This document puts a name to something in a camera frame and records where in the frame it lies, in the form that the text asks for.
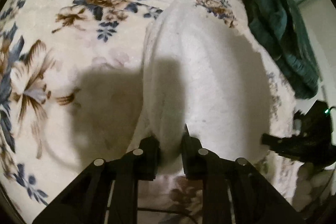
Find black cable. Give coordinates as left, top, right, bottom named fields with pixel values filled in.
left=138, top=207, right=200, bottom=224

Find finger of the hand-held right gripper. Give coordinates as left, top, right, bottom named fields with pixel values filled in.
left=262, top=133, right=297, bottom=159

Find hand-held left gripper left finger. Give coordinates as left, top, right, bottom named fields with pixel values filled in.
left=31, top=136, right=161, bottom=224

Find white folded clothes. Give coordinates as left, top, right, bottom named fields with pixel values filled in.
left=293, top=161, right=334, bottom=204

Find folded dark green blanket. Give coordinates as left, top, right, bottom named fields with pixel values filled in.
left=230, top=0, right=321, bottom=100

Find white towel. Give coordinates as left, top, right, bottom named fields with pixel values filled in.
left=127, top=0, right=272, bottom=178

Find floral bed blanket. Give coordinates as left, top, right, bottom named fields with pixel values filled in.
left=0, top=0, right=315, bottom=224

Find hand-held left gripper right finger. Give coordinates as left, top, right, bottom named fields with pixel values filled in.
left=181, top=124, right=306, bottom=224

